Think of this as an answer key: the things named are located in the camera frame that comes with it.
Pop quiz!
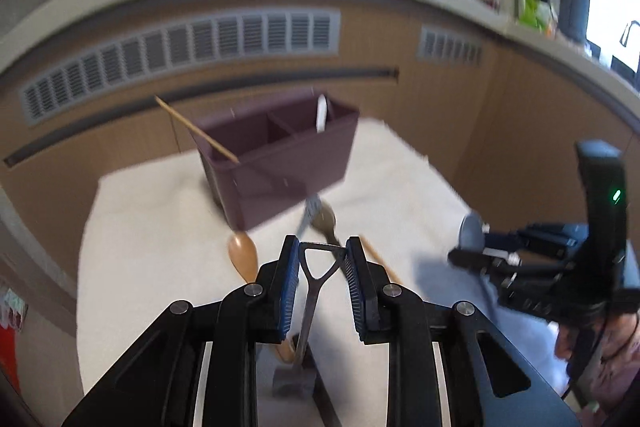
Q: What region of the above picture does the small grey vent grille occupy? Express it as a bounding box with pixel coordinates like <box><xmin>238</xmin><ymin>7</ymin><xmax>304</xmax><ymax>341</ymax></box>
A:
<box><xmin>417</xmin><ymin>26</ymin><xmax>484</xmax><ymax>66</ymax></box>

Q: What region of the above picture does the person's right hand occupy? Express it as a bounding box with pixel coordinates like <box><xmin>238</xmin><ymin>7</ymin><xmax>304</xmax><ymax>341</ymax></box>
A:
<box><xmin>554</xmin><ymin>324</ymin><xmax>581</xmax><ymax>362</ymax></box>

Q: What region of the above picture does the metal spatula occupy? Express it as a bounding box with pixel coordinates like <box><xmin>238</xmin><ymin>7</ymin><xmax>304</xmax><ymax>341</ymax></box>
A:
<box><xmin>272</xmin><ymin>242</ymin><xmax>347</xmax><ymax>400</ymax></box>

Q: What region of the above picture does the white table cloth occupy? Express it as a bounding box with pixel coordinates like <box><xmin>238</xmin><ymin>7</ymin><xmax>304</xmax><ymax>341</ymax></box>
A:
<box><xmin>75</xmin><ymin>117</ymin><xmax>568</xmax><ymax>427</ymax></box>

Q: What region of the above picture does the wooden chopstick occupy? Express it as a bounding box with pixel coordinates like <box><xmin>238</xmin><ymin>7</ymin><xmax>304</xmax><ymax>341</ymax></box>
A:
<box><xmin>154</xmin><ymin>96</ymin><xmax>241</xmax><ymax>164</ymax></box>
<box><xmin>359</xmin><ymin>235</ymin><xmax>405</xmax><ymax>286</ymax></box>

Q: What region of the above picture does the long grey vent grille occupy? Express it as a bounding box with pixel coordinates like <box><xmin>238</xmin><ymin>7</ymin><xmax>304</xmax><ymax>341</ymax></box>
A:
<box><xmin>20</xmin><ymin>9</ymin><xmax>342</xmax><ymax>126</ymax></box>

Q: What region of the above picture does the metal spoon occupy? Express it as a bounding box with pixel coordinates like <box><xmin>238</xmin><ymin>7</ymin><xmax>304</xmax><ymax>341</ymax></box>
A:
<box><xmin>311</xmin><ymin>201</ymin><xmax>347</xmax><ymax>249</ymax></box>

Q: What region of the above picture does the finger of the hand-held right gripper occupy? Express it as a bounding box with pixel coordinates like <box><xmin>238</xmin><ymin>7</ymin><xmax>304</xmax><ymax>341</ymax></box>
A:
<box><xmin>447</xmin><ymin>247</ymin><xmax>531</xmax><ymax>279</ymax></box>
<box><xmin>481</xmin><ymin>222</ymin><xmax>556</xmax><ymax>254</ymax></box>

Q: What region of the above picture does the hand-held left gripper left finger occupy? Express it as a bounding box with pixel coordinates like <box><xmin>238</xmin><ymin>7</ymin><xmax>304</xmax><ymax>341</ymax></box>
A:
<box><xmin>62</xmin><ymin>234</ymin><xmax>301</xmax><ymax>427</ymax></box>

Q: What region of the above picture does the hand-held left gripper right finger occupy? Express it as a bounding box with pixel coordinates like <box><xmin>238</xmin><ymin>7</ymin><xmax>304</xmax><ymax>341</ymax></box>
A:
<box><xmin>345</xmin><ymin>235</ymin><xmax>581</xmax><ymax>427</ymax></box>

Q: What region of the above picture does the wooden spoon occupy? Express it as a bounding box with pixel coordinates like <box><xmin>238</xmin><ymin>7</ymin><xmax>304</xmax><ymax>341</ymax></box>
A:
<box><xmin>228</xmin><ymin>231</ymin><xmax>297</xmax><ymax>364</ymax></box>

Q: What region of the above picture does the purple utensil organizer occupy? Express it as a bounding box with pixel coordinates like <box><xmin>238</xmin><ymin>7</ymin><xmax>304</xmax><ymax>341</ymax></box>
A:
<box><xmin>190</xmin><ymin>94</ymin><xmax>361</xmax><ymax>232</ymax></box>

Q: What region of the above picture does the wooden cabinet front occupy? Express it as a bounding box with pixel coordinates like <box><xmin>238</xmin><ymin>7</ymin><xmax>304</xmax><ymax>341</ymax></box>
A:
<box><xmin>0</xmin><ymin>0</ymin><xmax>640</xmax><ymax>308</ymax></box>

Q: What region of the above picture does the dark cabinet handle rail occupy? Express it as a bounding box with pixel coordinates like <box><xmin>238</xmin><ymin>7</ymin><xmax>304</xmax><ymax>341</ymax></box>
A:
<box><xmin>4</xmin><ymin>67</ymin><xmax>400</xmax><ymax>168</ymax></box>

